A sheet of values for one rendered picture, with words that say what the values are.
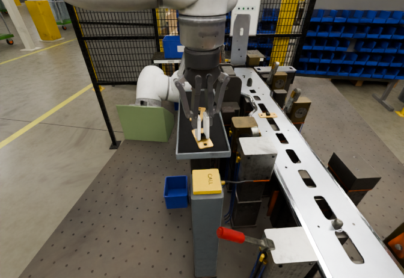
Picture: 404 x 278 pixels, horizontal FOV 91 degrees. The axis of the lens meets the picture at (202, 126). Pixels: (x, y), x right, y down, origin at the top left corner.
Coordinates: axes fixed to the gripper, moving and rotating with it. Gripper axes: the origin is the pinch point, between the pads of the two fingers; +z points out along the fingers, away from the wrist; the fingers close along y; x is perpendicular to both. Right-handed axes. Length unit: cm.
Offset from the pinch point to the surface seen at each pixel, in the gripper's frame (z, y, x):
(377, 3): -11, 272, 165
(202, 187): 4.1, -4.8, -15.6
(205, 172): 4.1, -2.8, -11.9
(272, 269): 17.2, 5.9, -29.6
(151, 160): 50, -16, 44
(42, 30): 90, -284, 750
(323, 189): 20.0, 33.7, -15.6
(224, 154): 4.2, 3.6, -7.6
